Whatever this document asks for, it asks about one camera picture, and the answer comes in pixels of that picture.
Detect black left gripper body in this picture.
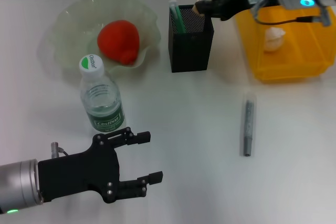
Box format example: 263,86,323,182
37,133,122,205

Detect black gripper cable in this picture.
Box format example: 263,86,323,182
50,142,69,161
250,0,331,27

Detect beige eraser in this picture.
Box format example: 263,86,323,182
192,0,212,15

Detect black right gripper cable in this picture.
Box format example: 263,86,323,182
250,0,331,27

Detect yellow plastic storage bin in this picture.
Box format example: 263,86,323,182
234,0,336,83

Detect white paper ball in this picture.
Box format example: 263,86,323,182
262,27,287,52

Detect green utility knife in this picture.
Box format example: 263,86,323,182
169,0,187,34

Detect translucent wavy fruit plate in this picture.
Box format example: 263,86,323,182
38,0,162,78

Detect grey pen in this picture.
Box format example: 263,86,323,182
241,91,256,157

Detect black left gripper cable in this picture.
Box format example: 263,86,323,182
50,142,69,161

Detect black mesh pen holder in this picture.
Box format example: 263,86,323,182
167,4,215,73

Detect orange fruit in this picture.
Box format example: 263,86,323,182
97,19,140,66

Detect clear green-label water bottle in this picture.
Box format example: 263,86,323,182
78,54,124,133

